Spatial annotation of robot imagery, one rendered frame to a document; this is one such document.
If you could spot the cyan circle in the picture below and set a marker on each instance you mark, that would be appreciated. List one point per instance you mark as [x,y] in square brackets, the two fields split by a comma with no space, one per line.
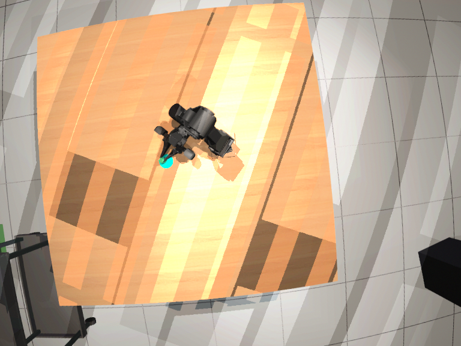
[169,162]

